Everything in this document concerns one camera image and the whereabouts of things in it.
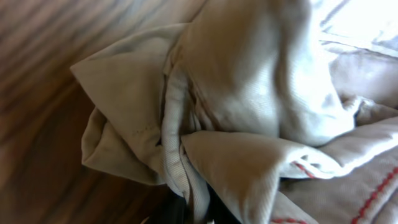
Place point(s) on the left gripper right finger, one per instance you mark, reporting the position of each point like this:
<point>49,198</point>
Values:
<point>217,210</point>

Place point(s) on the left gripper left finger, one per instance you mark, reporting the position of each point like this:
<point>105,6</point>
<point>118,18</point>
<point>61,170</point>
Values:
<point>172,210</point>

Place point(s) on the beige cotton shorts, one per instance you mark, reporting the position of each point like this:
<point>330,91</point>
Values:
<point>287,109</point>

